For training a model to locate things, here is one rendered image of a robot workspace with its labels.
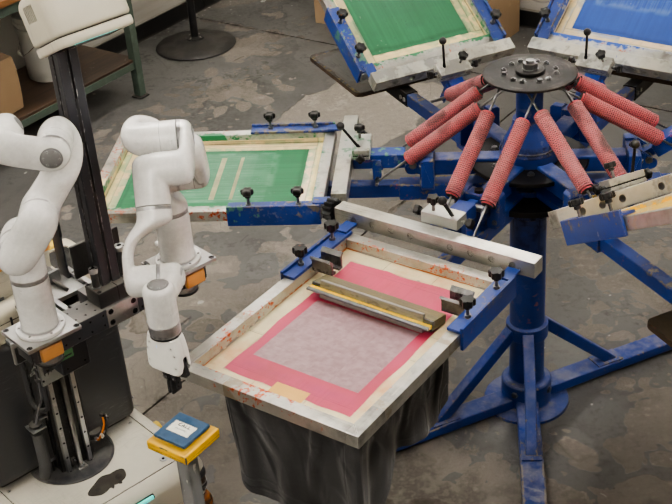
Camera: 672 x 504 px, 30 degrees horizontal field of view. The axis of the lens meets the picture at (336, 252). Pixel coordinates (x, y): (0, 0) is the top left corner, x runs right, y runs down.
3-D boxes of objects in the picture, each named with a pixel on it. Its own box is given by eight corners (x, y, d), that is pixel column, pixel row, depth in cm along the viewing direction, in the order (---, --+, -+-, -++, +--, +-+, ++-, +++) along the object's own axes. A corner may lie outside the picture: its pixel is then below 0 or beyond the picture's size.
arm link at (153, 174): (133, 126, 309) (193, 120, 309) (141, 211, 308) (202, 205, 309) (124, 117, 293) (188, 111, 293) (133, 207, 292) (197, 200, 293)
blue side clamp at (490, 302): (463, 351, 334) (462, 329, 331) (447, 345, 337) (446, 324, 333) (516, 296, 355) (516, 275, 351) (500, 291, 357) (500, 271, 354)
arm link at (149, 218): (173, 205, 301) (182, 293, 300) (119, 211, 301) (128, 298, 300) (169, 203, 293) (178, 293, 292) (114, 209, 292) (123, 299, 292)
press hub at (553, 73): (550, 445, 441) (558, 94, 371) (453, 411, 461) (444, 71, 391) (597, 386, 468) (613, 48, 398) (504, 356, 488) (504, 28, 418)
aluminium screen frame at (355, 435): (359, 449, 301) (358, 437, 299) (175, 376, 332) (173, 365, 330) (513, 291, 355) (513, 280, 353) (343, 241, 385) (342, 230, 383)
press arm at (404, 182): (163, 205, 430) (161, 190, 427) (167, 197, 435) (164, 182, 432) (528, 197, 417) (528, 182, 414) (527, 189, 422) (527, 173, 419)
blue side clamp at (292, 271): (295, 295, 363) (293, 275, 359) (282, 291, 366) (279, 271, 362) (353, 248, 383) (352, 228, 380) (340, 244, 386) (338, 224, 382)
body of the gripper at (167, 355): (137, 330, 294) (145, 368, 300) (170, 342, 289) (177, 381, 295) (159, 314, 300) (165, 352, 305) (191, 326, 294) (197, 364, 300)
